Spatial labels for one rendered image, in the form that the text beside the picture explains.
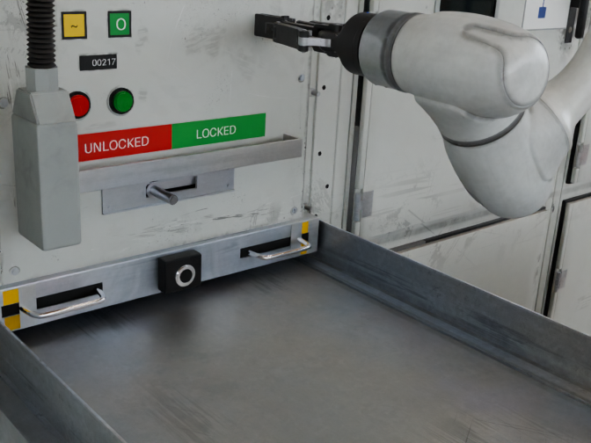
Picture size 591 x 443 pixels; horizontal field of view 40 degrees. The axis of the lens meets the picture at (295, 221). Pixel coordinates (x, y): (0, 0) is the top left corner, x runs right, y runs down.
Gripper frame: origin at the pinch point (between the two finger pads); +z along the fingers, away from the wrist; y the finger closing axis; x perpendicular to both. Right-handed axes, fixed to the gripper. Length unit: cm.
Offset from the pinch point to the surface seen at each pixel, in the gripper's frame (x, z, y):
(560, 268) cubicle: -60, 6, 96
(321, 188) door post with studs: -28.2, 8.2, 18.4
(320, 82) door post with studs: -10.1, 8.2, 16.7
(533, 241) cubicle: -50, 6, 82
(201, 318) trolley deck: -38.3, -4.5, -14.2
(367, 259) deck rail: -34.4, -8.3, 13.6
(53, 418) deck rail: -37, -18, -42
